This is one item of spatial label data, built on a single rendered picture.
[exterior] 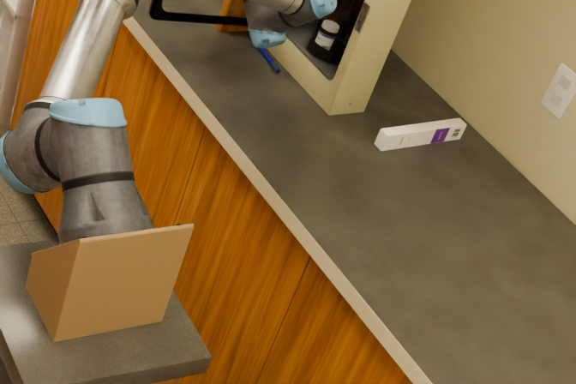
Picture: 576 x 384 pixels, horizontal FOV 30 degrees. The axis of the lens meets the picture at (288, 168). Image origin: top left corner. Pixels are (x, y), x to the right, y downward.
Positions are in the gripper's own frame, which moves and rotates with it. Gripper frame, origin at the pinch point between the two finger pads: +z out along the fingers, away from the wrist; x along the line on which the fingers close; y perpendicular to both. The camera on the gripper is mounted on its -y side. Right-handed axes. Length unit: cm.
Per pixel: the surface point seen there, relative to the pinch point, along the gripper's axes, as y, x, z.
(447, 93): -28.8, -10.1, 35.5
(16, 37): -79, 102, -31
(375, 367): -40, -76, -35
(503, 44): -7.5, -19.2, 35.9
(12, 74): -93, 102, -31
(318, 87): -24.3, -7.4, -7.4
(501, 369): -28, -92, -21
